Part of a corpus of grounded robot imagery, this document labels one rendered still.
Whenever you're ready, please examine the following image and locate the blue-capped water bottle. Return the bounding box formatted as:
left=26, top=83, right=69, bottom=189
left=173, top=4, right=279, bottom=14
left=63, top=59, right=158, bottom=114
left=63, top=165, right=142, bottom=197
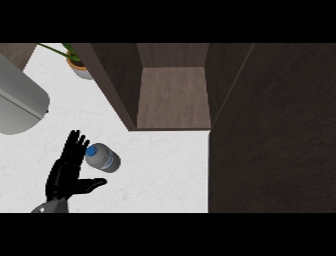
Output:
left=84, top=142, right=122, bottom=174

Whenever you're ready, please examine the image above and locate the green potted plant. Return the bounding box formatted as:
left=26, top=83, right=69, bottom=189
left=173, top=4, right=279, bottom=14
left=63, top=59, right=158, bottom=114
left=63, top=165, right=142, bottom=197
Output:
left=37, top=43, right=94, bottom=81

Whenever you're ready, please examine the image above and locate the dark wooden cabinet door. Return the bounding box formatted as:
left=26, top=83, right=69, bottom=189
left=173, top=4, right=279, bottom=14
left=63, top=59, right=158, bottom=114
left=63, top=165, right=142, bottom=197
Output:
left=207, top=43, right=336, bottom=214

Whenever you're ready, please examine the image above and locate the dark wooden cabinet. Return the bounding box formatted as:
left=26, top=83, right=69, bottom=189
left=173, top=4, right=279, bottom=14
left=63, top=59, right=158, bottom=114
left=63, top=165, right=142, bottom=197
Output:
left=69, top=43, right=257, bottom=132

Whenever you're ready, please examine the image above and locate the pale grey rounded appliance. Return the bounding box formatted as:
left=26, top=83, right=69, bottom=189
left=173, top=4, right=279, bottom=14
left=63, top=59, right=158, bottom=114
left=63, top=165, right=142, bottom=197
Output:
left=0, top=43, right=52, bottom=136

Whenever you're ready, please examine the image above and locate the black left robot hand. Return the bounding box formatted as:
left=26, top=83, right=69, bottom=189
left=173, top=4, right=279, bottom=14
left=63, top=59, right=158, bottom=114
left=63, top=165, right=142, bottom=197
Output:
left=44, top=129, right=109, bottom=203

